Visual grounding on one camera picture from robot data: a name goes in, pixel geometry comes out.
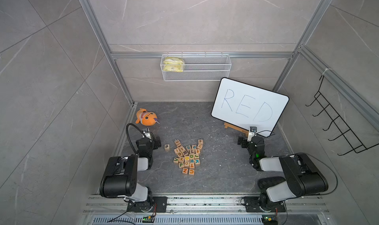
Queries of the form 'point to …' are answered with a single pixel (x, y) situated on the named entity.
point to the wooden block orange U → (191, 171)
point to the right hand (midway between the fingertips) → (248, 133)
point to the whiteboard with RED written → (245, 105)
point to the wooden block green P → (181, 165)
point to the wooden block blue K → (197, 162)
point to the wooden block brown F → (200, 141)
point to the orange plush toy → (145, 118)
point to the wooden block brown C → (177, 142)
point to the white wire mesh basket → (196, 67)
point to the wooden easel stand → (236, 128)
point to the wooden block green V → (176, 160)
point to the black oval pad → (265, 182)
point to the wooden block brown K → (181, 159)
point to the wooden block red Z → (185, 170)
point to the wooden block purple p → (167, 147)
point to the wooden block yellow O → (186, 158)
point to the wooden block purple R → (185, 153)
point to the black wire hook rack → (337, 132)
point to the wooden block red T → (192, 165)
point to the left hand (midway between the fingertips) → (150, 135)
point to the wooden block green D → (191, 156)
